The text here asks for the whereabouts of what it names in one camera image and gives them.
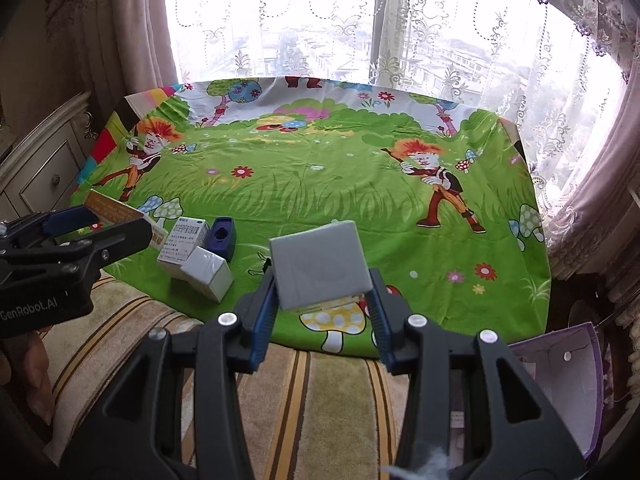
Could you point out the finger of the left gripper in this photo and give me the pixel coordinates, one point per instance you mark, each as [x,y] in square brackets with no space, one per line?
[69,220]

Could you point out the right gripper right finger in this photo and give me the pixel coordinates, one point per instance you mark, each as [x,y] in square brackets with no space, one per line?
[472,412]

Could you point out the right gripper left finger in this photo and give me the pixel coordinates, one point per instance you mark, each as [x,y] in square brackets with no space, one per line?
[172,410]

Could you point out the orange-topped medicine box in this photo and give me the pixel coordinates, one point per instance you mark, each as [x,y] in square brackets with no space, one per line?
[112,211]

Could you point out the small white cube box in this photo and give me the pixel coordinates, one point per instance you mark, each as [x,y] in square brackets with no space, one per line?
[318,268]

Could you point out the left human hand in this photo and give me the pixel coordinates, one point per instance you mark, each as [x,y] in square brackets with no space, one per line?
[25,358]

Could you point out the white carved cabinet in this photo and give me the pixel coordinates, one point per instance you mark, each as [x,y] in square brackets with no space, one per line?
[40,172]

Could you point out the purple storage box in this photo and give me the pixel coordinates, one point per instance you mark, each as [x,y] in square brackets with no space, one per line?
[567,366]

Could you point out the white medicine box blue text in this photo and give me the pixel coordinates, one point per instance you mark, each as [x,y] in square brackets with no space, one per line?
[186,234]

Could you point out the striped sofa cushion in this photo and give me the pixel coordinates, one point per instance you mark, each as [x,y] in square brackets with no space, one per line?
[306,415]

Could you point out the white box near cushion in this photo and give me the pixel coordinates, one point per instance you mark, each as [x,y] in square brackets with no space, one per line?
[208,273]

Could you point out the dark blue small case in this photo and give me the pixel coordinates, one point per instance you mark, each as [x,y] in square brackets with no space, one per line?
[221,238]

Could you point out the green cartoon tablecloth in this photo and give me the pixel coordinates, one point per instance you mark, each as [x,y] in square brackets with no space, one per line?
[439,191]

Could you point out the pink floral curtain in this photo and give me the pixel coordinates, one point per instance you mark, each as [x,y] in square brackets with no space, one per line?
[590,216]

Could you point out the white lace sheer curtain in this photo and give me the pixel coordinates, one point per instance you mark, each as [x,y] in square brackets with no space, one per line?
[558,69]

